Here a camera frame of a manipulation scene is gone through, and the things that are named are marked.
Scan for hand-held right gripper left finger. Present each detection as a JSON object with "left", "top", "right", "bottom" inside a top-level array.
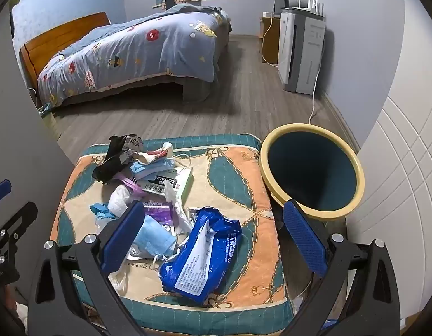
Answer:
[{"left": 27, "top": 199, "right": 148, "bottom": 336}]

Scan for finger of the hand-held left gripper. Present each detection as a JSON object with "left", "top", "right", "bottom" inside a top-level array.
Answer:
[
  {"left": 0, "top": 179, "right": 12, "bottom": 206},
  {"left": 0, "top": 201, "right": 39, "bottom": 253}
]

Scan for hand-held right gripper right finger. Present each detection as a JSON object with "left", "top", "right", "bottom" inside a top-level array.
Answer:
[{"left": 282, "top": 199, "right": 402, "bottom": 336}]

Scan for blue paper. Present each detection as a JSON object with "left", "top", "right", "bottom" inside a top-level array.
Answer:
[{"left": 89, "top": 202, "right": 119, "bottom": 228}]

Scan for blue face mask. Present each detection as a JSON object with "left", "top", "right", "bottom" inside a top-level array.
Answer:
[{"left": 134, "top": 213, "right": 178, "bottom": 263}]

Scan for thin white plastic bag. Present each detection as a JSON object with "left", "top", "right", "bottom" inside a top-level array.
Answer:
[{"left": 107, "top": 262, "right": 130, "bottom": 296}]

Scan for lilac plastic wrapper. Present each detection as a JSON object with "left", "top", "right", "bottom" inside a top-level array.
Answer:
[{"left": 121, "top": 176, "right": 140, "bottom": 197}]

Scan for white tissue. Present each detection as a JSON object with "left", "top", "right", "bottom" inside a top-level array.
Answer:
[{"left": 163, "top": 182, "right": 192, "bottom": 233}]

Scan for black plastic wrapper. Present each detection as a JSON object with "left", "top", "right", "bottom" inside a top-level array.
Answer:
[{"left": 93, "top": 134, "right": 144, "bottom": 185}]

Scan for teal bin with yellow rim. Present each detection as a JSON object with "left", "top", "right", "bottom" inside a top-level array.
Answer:
[{"left": 260, "top": 123, "right": 365, "bottom": 221}]

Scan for green white box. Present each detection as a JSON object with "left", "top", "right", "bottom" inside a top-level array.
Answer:
[{"left": 141, "top": 166, "right": 194, "bottom": 200}]

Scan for blue wet wipes packet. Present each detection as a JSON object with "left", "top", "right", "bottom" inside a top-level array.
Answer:
[{"left": 159, "top": 206, "right": 243, "bottom": 305}]

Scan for red white wrapper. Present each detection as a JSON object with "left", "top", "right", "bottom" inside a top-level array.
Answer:
[{"left": 132, "top": 142, "right": 175, "bottom": 165}]

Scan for pale green canister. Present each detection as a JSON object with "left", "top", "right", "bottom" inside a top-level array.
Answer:
[{"left": 37, "top": 102, "right": 63, "bottom": 142}]

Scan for patterned teal orange cushion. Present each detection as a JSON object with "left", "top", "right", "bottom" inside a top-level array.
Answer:
[{"left": 50, "top": 134, "right": 295, "bottom": 326}]

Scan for white panelled wardrobe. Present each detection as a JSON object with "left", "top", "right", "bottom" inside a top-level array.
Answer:
[{"left": 345, "top": 0, "right": 432, "bottom": 336}]

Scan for wooden bed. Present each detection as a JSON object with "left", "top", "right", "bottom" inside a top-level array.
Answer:
[{"left": 19, "top": 7, "right": 234, "bottom": 113}]

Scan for bed with blue quilt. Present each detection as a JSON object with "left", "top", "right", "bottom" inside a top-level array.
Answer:
[{"left": 37, "top": 3, "right": 231, "bottom": 108}]

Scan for white air purifier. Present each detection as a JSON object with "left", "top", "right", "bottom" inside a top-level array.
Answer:
[{"left": 277, "top": 7, "right": 327, "bottom": 95}]

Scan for white router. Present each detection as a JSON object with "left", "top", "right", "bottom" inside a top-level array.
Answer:
[{"left": 289, "top": 0, "right": 326, "bottom": 20}]

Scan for white power cable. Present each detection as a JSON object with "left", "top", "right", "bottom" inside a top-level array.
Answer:
[{"left": 308, "top": 30, "right": 326, "bottom": 125}]

